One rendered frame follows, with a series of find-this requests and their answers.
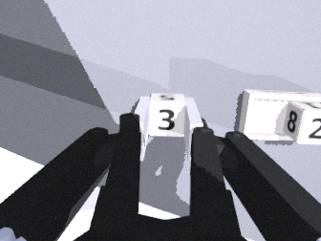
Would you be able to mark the white digit cube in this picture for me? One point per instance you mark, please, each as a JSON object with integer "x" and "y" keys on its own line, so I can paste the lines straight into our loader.
{"x": 303, "y": 122}
{"x": 166, "y": 115}

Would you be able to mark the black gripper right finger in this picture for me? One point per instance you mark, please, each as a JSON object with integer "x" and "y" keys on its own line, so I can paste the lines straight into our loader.
{"x": 280, "y": 207}

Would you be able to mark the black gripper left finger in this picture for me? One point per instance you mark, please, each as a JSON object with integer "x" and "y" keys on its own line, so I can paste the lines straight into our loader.
{"x": 44, "y": 206}

